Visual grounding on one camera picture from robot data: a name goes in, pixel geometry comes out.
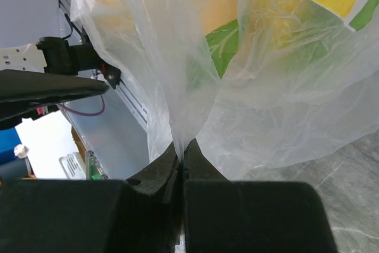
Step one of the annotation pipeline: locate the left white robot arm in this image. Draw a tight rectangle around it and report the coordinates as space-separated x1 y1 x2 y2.
1 37 121 130

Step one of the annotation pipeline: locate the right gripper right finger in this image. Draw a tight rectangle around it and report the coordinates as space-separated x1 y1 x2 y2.
183 140 338 252

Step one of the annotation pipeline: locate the aluminium mounting rail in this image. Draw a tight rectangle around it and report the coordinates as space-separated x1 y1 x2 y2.
58 0 147 131

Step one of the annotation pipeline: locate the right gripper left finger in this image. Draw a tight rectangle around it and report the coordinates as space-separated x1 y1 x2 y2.
1 146 180 252

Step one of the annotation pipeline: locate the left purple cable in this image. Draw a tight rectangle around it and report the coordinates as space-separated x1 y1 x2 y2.
57 92 106 117

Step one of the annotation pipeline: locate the clear plastic bag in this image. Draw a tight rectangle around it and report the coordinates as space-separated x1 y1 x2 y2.
70 0 378 178

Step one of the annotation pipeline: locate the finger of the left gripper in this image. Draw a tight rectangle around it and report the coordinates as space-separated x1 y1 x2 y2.
1 69 108 130

